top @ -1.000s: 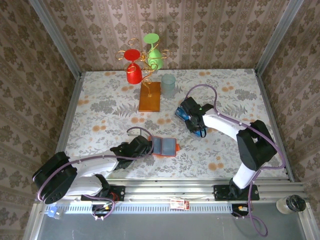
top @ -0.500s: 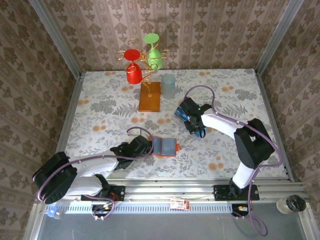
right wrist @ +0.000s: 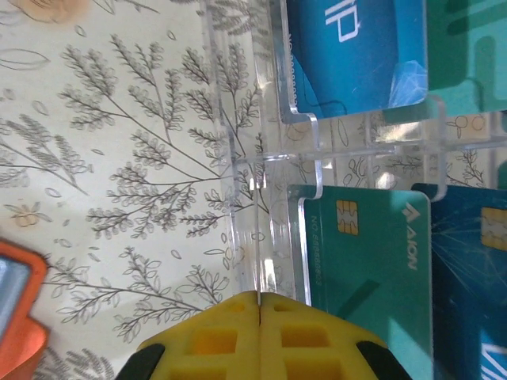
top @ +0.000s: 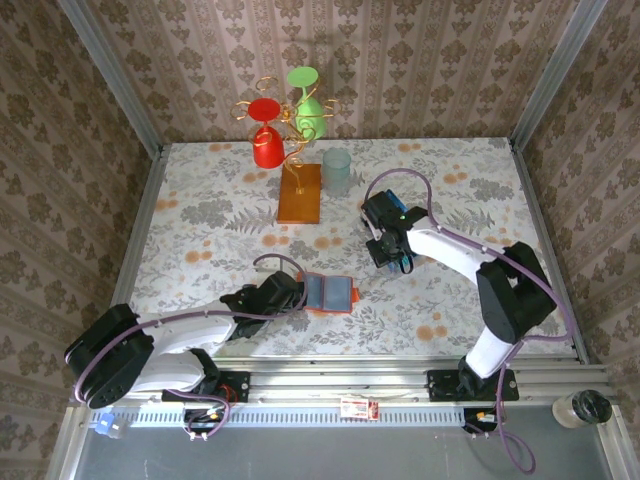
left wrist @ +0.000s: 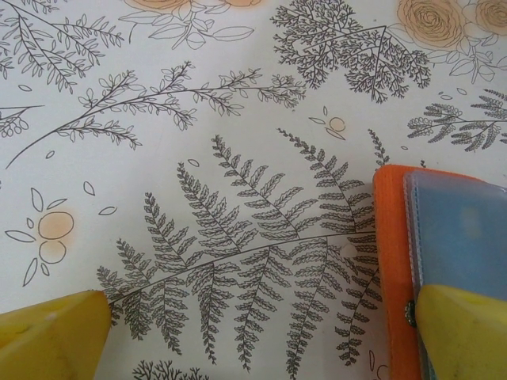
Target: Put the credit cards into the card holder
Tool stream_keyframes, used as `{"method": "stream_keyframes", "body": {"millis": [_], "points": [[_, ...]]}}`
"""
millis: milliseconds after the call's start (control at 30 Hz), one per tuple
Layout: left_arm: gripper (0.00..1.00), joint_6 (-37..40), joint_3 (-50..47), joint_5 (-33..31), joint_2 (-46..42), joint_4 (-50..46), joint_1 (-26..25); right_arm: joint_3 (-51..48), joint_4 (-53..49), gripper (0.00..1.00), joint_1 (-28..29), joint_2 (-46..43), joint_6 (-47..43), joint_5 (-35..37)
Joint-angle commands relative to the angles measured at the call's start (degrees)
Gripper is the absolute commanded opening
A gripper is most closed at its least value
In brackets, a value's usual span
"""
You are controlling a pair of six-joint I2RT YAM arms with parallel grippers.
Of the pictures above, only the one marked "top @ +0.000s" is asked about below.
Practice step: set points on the orange card holder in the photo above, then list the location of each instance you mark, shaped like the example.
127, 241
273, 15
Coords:
335, 295

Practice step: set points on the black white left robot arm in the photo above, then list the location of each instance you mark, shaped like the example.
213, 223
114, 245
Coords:
190, 336

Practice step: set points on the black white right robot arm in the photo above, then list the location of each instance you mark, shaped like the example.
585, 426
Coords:
450, 248

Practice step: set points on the translucent pale blue cup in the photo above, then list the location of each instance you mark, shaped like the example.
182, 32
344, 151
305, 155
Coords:
336, 172

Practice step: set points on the floral patterned tablecloth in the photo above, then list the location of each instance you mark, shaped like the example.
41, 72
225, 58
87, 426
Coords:
450, 165

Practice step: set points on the green plastic wine glass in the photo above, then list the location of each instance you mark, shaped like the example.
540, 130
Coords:
310, 117

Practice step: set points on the yellow power connector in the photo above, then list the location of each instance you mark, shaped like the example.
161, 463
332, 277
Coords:
481, 416
214, 414

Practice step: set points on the red plastic wine glass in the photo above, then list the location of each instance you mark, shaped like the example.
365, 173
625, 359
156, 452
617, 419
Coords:
268, 147

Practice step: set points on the small red white box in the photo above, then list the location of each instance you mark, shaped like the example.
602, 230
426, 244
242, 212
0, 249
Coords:
357, 409

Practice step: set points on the grey metal panel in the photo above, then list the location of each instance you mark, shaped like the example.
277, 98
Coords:
325, 457

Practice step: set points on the clear jar black lid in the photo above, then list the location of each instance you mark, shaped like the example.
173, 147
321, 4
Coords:
592, 410

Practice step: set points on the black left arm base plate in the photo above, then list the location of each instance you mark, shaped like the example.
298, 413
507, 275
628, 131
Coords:
237, 387

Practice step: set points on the aluminium frame rail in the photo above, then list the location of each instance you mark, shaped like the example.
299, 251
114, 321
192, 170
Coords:
340, 385

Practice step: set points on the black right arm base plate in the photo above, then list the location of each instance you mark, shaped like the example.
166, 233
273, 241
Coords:
439, 389

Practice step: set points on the aluminium table side rail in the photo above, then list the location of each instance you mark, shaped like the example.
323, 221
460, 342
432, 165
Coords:
550, 250
146, 200

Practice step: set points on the aluminium frame post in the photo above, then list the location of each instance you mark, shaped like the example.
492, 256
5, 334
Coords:
555, 75
119, 85

